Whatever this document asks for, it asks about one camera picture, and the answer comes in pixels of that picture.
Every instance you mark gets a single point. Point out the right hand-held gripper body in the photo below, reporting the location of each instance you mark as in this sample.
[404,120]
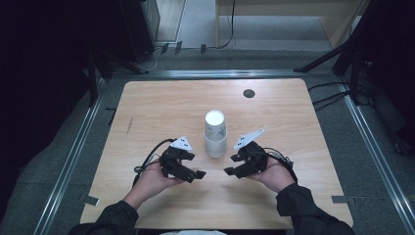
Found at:
[256,158]

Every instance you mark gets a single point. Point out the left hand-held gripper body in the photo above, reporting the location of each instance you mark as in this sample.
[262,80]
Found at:
[169,160]

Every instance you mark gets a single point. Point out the person's left hand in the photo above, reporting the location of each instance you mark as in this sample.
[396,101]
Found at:
[153,181]

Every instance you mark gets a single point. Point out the person's right hand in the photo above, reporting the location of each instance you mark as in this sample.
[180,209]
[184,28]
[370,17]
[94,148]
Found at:
[277,178]

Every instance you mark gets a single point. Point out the dark round table grommet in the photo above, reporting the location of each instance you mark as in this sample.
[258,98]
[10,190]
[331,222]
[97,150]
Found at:
[249,93]

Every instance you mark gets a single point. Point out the grey tape piece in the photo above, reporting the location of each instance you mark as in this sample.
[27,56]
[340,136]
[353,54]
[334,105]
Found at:
[90,200]
[340,199]

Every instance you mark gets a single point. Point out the black tape piece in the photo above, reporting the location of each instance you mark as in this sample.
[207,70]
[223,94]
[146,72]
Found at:
[203,49]
[178,47]
[164,48]

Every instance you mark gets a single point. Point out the black metal stand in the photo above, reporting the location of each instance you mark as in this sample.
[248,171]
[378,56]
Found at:
[93,81]

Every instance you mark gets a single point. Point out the black tripod stand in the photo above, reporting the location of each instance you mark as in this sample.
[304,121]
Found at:
[319,60]

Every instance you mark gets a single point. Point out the black cabinet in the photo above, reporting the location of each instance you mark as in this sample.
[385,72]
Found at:
[137,29]

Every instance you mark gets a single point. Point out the dark curtain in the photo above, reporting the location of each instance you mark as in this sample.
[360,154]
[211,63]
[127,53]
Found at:
[394,65]
[39,81]

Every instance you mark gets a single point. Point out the light wooden furniture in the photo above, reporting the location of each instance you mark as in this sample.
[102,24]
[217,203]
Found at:
[339,19]

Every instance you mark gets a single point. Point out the aluminium floor rail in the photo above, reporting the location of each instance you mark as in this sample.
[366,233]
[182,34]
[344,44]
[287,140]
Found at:
[182,74]
[69,166]
[372,147]

